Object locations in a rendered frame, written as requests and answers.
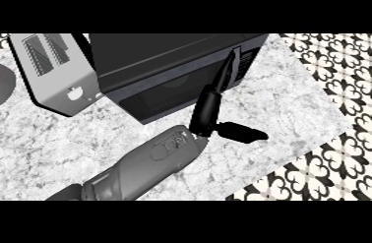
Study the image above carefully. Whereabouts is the dark grey round object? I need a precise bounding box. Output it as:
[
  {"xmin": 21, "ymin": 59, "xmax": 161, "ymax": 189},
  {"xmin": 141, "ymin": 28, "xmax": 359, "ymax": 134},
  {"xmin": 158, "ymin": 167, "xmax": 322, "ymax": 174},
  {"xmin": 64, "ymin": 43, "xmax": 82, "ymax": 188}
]
[{"xmin": 0, "ymin": 63, "xmax": 18, "ymax": 106}]

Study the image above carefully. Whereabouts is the black microwave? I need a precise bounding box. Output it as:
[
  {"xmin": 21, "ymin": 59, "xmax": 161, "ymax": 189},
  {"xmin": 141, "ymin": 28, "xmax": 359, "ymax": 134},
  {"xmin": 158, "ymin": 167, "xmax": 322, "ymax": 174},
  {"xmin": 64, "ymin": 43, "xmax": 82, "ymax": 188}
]
[{"xmin": 71, "ymin": 32, "xmax": 271, "ymax": 125}]

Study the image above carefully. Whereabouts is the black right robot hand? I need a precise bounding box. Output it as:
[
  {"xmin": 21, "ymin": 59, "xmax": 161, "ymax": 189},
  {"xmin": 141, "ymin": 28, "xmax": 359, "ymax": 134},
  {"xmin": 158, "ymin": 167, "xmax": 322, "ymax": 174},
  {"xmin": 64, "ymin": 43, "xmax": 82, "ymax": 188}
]
[{"xmin": 188, "ymin": 49, "xmax": 271, "ymax": 145}]

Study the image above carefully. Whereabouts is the silver toaster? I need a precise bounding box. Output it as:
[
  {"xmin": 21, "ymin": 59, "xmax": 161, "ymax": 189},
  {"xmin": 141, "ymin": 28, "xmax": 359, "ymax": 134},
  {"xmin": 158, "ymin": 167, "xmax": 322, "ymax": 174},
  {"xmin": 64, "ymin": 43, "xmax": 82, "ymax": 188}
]
[{"xmin": 8, "ymin": 32, "xmax": 108, "ymax": 118}]

